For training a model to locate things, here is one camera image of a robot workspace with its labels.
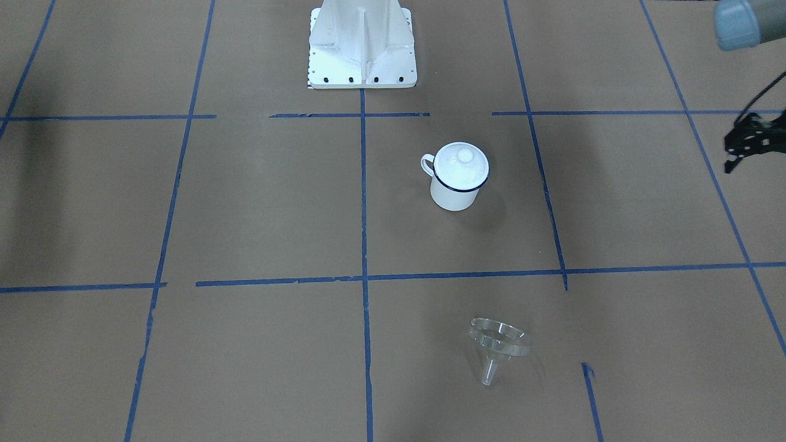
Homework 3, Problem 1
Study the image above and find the white enamel mug lid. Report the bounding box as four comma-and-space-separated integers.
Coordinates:
432, 142, 489, 193

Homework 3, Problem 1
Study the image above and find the clear glass funnel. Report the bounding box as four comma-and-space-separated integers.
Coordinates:
468, 318, 532, 387

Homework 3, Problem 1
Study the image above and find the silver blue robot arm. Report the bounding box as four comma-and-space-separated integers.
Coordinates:
714, 1, 785, 174

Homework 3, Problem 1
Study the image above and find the white enamel mug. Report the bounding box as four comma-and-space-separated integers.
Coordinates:
420, 154, 487, 212

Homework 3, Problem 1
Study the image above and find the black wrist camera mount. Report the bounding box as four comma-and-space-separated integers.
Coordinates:
724, 112, 785, 164

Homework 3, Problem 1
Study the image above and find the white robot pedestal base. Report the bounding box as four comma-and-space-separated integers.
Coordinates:
307, 1, 418, 90

